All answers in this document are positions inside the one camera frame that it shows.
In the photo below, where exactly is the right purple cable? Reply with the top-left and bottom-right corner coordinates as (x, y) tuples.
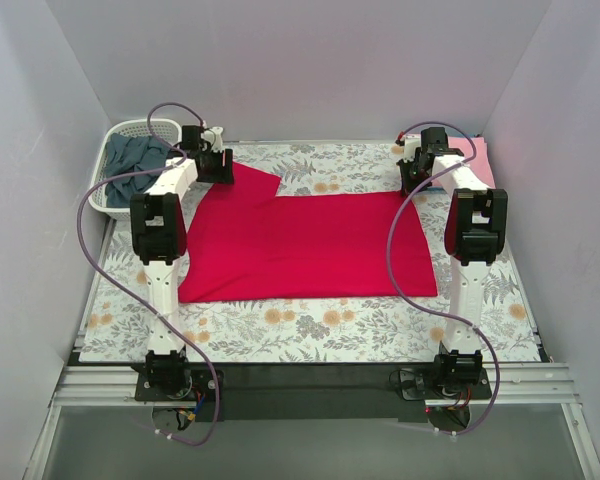
(387, 119), (502, 439)

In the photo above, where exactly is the purple cable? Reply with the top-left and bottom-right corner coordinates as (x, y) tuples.
(77, 101), (226, 448)
(387, 119), (502, 439)

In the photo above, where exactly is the floral patterned table mat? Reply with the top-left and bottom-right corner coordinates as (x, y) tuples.
(78, 141), (540, 365)

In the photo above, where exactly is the aluminium frame rail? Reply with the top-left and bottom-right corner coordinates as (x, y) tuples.
(53, 363), (581, 406)

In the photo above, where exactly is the folded pink t shirt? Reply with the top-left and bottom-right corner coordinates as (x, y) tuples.
(449, 136), (495, 188)

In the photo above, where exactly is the dark blue-grey t shirt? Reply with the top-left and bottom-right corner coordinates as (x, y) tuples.
(103, 133), (169, 209)

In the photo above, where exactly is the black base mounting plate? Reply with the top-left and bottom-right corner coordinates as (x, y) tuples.
(134, 363), (494, 424)

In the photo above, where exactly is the white plastic laundry basket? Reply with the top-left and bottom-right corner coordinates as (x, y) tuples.
(88, 118), (183, 222)

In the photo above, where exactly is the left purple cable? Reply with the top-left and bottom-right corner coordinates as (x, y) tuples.
(77, 101), (226, 448)

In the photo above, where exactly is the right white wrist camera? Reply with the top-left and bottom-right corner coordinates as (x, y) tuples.
(391, 132), (421, 162)

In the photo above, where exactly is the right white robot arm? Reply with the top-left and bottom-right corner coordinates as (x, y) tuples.
(395, 123), (508, 407)

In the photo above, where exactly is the red t shirt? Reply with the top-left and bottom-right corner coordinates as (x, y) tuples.
(178, 164), (438, 304)

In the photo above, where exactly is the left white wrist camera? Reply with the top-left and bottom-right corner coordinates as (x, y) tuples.
(201, 126), (225, 153)

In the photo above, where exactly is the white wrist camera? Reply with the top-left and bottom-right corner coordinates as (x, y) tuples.
(201, 126), (225, 153)
(391, 132), (421, 162)

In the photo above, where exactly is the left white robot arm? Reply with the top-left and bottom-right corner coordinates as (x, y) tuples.
(130, 125), (234, 400)

